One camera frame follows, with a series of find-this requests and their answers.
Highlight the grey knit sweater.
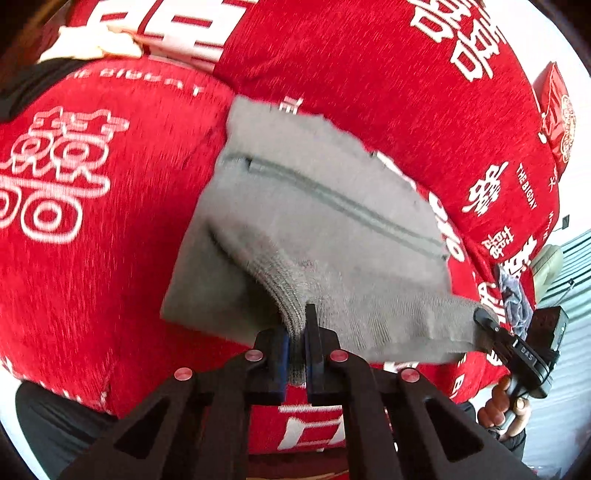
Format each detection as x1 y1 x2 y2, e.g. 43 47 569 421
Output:
160 95 491 386

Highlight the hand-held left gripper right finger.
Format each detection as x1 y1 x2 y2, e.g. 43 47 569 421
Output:
304 304 539 480

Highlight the beige object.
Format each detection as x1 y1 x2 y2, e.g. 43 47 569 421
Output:
529 244 565 308

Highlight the blue-grey cloth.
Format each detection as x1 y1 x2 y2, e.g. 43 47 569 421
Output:
495 264 533 340

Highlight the red pillow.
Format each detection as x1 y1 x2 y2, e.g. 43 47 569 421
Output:
533 61 578 182

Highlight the person's black clothing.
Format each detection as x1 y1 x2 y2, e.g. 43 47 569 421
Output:
15 381 122 480

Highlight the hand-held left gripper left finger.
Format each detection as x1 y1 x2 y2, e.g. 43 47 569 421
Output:
60 329 291 480

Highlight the cream cloth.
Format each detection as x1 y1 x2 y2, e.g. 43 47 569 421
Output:
38 24 145 63

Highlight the red printed folded quilt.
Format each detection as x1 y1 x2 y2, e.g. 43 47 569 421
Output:
65 0 561 296

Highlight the red printed bedspread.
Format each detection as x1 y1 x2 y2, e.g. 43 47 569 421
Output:
0 58 511 455

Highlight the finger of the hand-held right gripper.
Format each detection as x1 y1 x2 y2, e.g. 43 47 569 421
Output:
474 308 517 357

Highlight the dark cloth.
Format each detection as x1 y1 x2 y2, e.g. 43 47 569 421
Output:
0 58 95 125

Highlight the person's right hand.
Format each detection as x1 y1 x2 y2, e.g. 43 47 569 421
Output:
477 376 530 440

